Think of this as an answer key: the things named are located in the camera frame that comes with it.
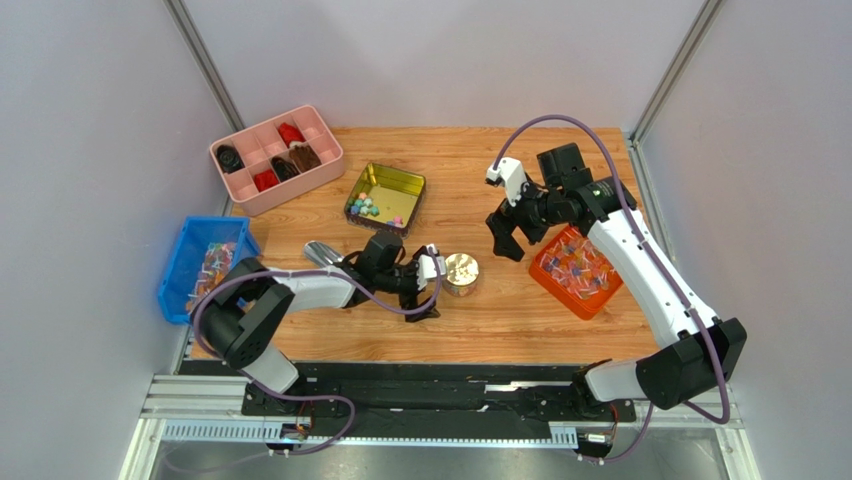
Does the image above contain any blue plastic bin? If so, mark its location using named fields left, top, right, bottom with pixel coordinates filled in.
left=156, top=216, right=261, bottom=325

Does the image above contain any left aluminium frame post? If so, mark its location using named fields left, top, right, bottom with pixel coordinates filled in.
left=163, top=0, right=246, bottom=132

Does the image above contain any square tin of star candies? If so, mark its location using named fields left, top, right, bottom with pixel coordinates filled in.
left=343, top=163, right=427, bottom=239

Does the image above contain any orange tray of candies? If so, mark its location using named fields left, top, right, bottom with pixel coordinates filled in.
left=528, top=226, right=624, bottom=320

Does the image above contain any black chocolate in tray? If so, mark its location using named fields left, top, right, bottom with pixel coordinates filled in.
left=215, top=144, right=245, bottom=175

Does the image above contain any clear plastic cup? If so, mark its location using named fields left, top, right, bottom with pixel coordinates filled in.
left=442, top=277, right=478, bottom=297

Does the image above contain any metal scoop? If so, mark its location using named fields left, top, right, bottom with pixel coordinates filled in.
left=302, top=240, right=344, bottom=268

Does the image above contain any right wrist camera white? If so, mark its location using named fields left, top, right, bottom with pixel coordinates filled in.
left=485, top=157, right=530, bottom=207

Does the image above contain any white round lid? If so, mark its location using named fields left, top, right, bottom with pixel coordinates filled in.
left=445, top=253, right=480, bottom=287

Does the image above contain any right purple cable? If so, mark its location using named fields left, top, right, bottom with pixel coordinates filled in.
left=491, top=114, right=732, bottom=464

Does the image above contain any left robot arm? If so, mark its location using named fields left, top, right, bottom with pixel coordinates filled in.
left=190, top=231, right=447, bottom=394

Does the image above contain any pink compartment tray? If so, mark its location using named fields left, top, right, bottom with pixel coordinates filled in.
left=209, top=105, right=346, bottom=217

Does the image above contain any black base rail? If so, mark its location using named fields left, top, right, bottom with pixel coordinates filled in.
left=140, top=359, right=743, bottom=449

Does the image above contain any aluminium frame post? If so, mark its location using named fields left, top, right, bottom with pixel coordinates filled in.
left=629, top=0, right=726, bottom=147
left=163, top=0, right=246, bottom=132

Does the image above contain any right aluminium frame post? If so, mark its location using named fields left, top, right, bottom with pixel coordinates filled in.
left=629, top=0, right=726, bottom=147

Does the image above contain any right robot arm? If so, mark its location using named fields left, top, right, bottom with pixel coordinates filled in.
left=485, top=143, right=747, bottom=416

